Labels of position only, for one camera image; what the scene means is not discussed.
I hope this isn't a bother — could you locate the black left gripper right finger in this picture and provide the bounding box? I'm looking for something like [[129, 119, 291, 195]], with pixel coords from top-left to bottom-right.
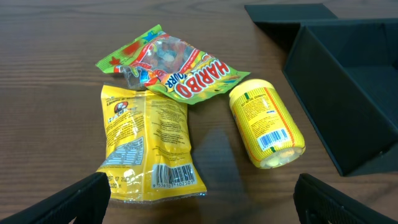
[[293, 173, 397, 224]]

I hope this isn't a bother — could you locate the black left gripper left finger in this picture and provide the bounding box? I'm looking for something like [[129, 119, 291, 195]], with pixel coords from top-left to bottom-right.
[[1, 172, 111, 224]]

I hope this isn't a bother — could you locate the yellow candy bottle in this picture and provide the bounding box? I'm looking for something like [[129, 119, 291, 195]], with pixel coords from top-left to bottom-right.
[[229, 79, 306, 169]]

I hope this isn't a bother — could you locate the green Haribo gummy bag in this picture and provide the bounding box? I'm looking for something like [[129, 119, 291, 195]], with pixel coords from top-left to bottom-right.
[[96, 25, 249, 105]]

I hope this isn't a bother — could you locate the black open box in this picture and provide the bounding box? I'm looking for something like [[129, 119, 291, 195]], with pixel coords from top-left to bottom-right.
[[246, 4, 397, 176]]

